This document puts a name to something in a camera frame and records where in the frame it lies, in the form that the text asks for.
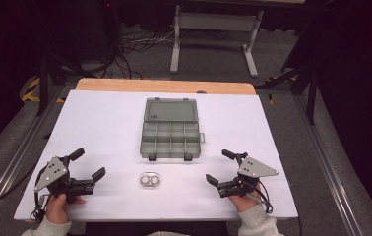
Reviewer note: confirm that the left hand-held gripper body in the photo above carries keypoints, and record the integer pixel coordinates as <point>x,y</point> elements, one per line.
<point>56,172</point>

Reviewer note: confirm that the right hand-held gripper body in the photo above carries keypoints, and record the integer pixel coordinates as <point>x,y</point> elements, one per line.
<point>254,168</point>

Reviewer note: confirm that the person's right hand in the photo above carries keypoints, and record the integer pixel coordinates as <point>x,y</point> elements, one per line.
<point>246,201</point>

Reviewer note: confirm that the person's left hand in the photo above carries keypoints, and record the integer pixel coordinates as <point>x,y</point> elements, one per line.
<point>57,209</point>

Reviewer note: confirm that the white table mat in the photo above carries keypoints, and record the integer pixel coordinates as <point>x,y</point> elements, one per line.
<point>102,131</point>

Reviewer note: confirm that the small clear contact lens case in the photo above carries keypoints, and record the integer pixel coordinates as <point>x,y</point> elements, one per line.
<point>150,180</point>

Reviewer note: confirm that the grey clear plastic compartment box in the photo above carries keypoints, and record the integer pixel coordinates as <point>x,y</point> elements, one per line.
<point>171,131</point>

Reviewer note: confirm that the yellow black hazard tape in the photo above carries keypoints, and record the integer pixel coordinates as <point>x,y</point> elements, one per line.
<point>31,93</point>

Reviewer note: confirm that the black tripod stand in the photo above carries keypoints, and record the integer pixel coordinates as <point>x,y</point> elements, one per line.
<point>48,82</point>
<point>305,82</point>

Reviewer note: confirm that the metal floor rail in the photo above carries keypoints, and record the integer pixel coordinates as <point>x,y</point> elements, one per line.
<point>328,170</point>
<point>13,160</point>

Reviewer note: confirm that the grey metal table frame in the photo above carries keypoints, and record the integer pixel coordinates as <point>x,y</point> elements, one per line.
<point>216,23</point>

